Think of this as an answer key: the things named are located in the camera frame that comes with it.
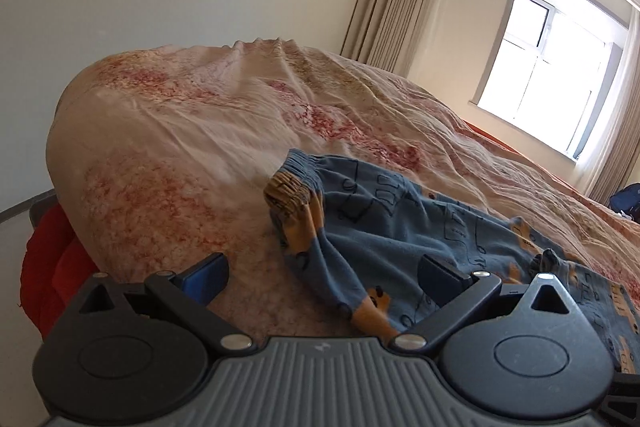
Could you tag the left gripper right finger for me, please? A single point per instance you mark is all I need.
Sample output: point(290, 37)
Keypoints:
point(460, 298)

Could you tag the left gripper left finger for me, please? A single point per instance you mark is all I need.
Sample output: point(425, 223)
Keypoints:
point(183, 298)

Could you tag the blue patterned children's pants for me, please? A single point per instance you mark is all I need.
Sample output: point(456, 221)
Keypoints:
point(355, 234)

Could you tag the red cloth beside bed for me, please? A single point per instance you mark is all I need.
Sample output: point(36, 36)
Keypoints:
point(54, 268)

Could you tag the pink floral bed quilt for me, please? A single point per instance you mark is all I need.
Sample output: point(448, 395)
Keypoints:
point(160, 158)

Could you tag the orange bed sheet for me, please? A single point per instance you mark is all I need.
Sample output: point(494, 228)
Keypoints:
point(511, 149)

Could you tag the dark blue backpack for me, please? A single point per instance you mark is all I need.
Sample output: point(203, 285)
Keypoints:
point(627, 202)

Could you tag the beige curtain right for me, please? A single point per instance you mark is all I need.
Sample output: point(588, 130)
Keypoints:
point(613, 148)

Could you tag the white framed window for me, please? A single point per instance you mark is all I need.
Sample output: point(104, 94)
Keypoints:
point(551, 69)

